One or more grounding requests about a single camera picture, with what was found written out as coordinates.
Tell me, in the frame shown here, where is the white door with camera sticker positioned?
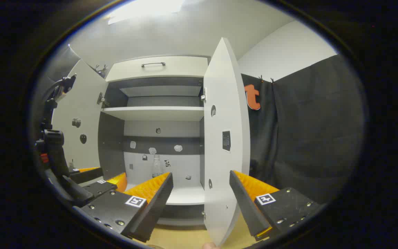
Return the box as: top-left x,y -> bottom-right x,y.
51,59 -> 109,170

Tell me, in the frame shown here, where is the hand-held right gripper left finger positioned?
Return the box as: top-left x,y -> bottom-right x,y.
73,172 -> 174,243

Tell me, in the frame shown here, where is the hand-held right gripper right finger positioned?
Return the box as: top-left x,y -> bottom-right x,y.
229,170 -> 320,241

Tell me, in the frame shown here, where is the white door with cat sticker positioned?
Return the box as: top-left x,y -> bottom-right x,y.
202,37 -> 251,247

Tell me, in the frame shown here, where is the white and grey cabinet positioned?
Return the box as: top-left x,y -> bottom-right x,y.
97,55 -> 210,227

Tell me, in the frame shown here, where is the clear glass bottle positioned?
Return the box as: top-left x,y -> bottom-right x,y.
152,155 -> 163,178

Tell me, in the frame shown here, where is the ceiling light panel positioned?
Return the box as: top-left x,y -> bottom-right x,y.
107,0 -> 186,25

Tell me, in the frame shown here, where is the white cabinet shelf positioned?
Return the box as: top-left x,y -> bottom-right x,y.
126,185 -> 205,206
101,106 -> 205,122

